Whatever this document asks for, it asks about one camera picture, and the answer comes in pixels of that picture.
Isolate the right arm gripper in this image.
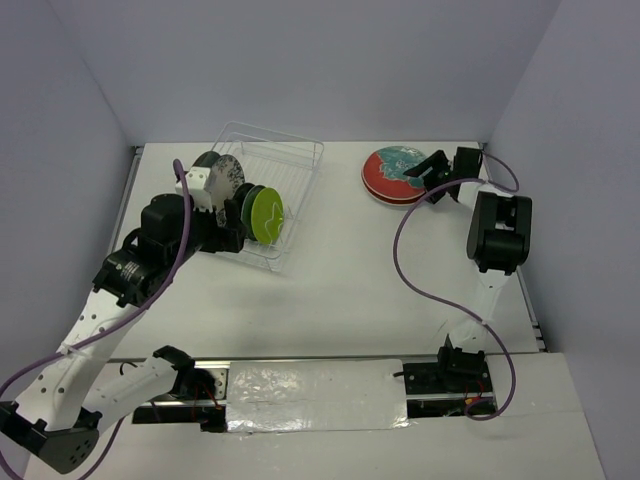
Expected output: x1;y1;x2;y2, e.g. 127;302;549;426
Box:
404;150;458;205

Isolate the dark green patterned plate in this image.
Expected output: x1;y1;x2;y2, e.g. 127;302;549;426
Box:
246;185;265;241

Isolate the lime green plate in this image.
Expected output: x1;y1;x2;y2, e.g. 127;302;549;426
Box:
252;187;284;245

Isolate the blue floral white plate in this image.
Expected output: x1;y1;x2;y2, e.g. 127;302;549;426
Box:
209;154;245;226

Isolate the black plate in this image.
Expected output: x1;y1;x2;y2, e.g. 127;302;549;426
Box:
234;182;255;240

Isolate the dark teal speckled plate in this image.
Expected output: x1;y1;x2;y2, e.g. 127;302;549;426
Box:
192;151;220;169

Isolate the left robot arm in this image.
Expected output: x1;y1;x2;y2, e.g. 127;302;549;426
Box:
1;150;248;475

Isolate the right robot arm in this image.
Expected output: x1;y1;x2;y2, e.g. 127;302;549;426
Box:
421;147;532;391

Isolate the silver foil tape sheet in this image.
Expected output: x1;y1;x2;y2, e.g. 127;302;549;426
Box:
226;359;409;433

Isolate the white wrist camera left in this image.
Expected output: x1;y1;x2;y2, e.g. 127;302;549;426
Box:
185;166;213;212

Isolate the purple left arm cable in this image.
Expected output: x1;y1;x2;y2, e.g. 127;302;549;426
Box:
0;158;193;480

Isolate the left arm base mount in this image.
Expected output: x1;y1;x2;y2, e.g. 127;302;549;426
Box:
131;346;229;433

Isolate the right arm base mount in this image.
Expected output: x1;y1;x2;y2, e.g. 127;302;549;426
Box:
393;338;497;419

